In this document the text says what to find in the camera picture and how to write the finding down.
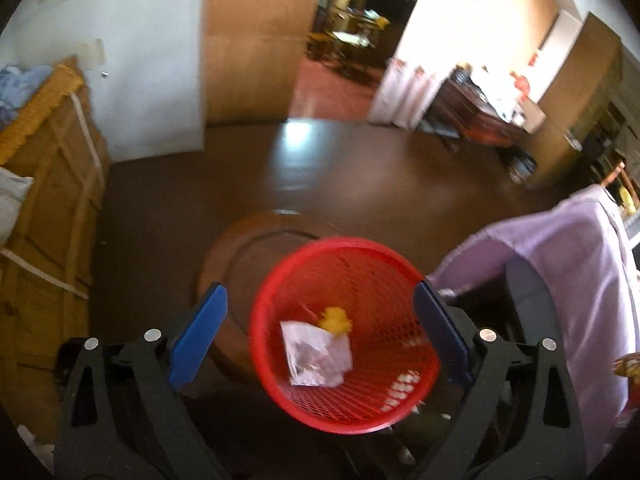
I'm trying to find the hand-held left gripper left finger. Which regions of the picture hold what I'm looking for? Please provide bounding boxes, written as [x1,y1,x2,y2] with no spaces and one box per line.
[55,283,230,480]

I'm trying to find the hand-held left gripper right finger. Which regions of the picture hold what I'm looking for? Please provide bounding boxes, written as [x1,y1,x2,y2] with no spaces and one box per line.
[413,280,587,480]

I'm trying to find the red mesh basket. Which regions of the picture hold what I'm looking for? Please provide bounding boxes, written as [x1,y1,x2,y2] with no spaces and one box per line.
[249,237,442,435]

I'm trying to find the round wooden stool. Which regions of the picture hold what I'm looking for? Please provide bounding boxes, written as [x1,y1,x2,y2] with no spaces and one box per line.
[197,212,332,386]

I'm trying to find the yellow crumpled scrap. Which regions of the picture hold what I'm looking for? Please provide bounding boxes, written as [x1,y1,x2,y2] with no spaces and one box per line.
[319,306,354,336]

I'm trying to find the white crumpled wrapper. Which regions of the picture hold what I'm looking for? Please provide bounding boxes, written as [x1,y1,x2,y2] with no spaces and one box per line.
[280,321,354,387]

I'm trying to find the purple cloth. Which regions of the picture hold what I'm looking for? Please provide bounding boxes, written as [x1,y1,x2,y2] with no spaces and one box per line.
[429,185,640,471]

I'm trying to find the dark wooden table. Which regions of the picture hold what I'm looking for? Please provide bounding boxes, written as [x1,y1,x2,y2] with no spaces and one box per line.
[425,72,531,153]

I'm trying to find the white pillow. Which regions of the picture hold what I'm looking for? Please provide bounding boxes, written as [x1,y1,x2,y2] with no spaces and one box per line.
[0,167,35,248]

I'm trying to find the orange wooden chair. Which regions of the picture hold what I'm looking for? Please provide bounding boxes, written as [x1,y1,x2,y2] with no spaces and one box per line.
[597,162,640,213]

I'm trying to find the white curtain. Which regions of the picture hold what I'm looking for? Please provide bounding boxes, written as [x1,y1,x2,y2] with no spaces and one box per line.
[367,57,446,131]

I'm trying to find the wooden door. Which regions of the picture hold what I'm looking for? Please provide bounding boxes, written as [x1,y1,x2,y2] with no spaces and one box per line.
[204,0,331,123]

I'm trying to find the blue clothes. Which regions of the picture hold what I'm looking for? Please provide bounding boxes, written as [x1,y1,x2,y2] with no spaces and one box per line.
[0,64,53,128]

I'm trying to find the wooden dining furniture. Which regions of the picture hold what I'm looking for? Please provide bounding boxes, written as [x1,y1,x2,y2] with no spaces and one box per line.
[306,5,391,77]

